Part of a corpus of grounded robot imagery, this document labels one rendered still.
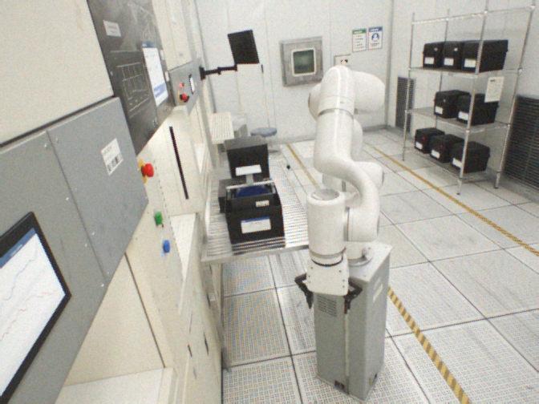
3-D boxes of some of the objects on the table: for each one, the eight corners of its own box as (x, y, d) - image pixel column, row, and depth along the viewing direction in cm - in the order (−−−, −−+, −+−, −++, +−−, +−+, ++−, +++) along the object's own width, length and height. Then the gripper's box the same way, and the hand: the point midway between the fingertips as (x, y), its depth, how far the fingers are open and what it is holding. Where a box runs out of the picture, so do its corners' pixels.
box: (271, 177, 241) (267, 143, 230) (232, 183, 237) (226, 150, 226) (264, 165, 267) (260, 134, 256) (228, 171, 263) (223, 139, 252)
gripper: (287, 257, 79) (292, 313, 86) (363, 266, 73) (362, 324, 81) (295, 240, 85) (299, 292, 93) (366, 247, 80) (364, 302, 87)
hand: (328, 305), depth 86 cm, fingers open, 8 cm apart
